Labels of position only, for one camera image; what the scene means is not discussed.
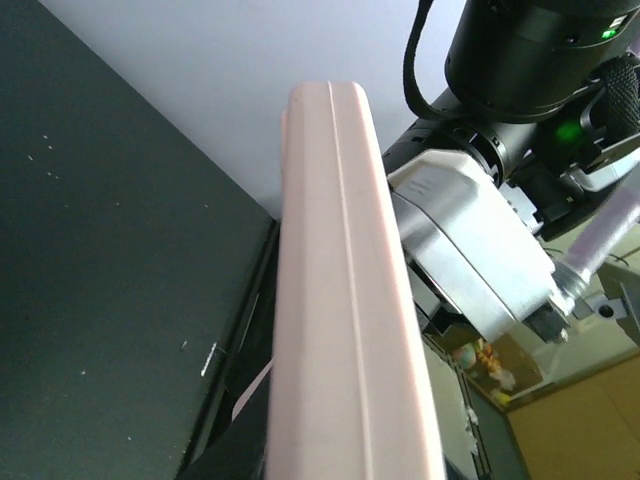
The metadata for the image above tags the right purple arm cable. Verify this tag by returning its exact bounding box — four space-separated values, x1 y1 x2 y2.
552 39 640 306

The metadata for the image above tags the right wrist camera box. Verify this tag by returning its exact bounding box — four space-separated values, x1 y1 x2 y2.
388 149 558 341

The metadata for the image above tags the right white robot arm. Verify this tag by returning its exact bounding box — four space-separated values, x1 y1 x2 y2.
383 1 639 241

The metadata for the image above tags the pink phone case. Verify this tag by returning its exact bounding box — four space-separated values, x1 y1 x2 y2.
232 79 447 480

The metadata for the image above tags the right black frame post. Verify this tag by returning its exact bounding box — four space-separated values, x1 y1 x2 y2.
177 221 280 475

